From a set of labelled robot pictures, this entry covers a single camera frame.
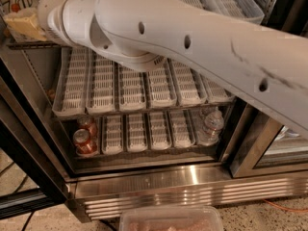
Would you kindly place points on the bottom shelf tray two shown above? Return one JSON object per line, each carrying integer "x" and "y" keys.
{"x": 112, "y": 138}

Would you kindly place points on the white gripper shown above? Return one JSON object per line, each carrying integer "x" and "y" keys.
{"x": 48, "y": 4}

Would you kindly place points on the stainless steel fridge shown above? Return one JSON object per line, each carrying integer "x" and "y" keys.
{"x": 256, "y": 156}

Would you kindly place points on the middle wire shelf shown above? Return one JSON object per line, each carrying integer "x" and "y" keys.
{"x": 117, "y": 110}

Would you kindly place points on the middle shelf tray two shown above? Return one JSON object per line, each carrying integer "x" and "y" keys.
{"x": 101, "y": 85}

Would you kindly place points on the bottom shelf tray three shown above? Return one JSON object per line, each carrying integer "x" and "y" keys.
{"x": 136, "y": 133}

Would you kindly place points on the middle shelf tray three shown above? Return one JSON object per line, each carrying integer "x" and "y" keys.
{"x": 131, "y": 93}

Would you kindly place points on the middle shelf tray four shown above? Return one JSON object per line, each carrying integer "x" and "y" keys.
{"x": 161, "y": 92}

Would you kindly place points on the bottom shelf tray five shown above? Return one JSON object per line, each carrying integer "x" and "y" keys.
{"x": 181, "y": 129}

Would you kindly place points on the middle shelf tray five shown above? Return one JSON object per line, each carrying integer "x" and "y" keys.
{"x": 188, "y": 86}

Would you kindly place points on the top wire shelf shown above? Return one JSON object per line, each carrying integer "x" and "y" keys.
{"x": 32, "y": 45}

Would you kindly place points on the shelf tray six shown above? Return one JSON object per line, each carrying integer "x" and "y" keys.
{"x": 246, "y": 10}
{"x": 216, "y": 94}

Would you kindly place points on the front red soda can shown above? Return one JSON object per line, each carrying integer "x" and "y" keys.
{"x": 85, "y": 145}

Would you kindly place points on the rear red soda can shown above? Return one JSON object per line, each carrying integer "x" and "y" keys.
{"x": 88, "y": 123}

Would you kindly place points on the front clear water bottle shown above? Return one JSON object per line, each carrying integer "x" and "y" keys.
{"x": 209, "y": 127}

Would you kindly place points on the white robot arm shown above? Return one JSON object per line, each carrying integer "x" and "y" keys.
{"x": 266, "y": 68}

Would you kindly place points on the bottom shelf tray four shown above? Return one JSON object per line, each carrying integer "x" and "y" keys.
{"x": 159, "y": 131}

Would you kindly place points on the middle shelf tray six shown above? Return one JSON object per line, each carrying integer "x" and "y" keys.
{"x": 216, "y": 94}

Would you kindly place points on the shelf tray two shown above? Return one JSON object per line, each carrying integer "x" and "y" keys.
{"x": 101, "y": 85}
{"x": 112, "y": 138}

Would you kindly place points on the shelf tray three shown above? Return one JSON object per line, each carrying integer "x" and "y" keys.
{"x": 131, "y": 93}
{"x": 136, "y": 133}

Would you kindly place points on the shelf tray four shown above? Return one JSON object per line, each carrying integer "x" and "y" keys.
{"x": 159, "y": 131}
{"x": 161, "y": 92}

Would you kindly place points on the red soda can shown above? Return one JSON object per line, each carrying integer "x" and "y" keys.
{"x": 85, "y": 145}
{"x": 88, "y": 123}

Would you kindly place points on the clear plastic container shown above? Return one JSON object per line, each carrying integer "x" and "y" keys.
{"x": 171, "y": 218}

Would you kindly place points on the middle shelf tray one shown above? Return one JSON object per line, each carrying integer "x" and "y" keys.
{"x": 72, "y": 84}

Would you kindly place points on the top shelf tray six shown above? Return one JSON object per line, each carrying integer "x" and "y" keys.
{"x": 246, "y": 10}

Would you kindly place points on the open fridge glass door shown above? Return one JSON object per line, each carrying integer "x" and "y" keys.
{"x": 22, "y": 148}

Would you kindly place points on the wire shelf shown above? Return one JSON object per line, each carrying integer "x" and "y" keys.
{"x": 117, "y": 110}
{"x": 32, "y": 45}

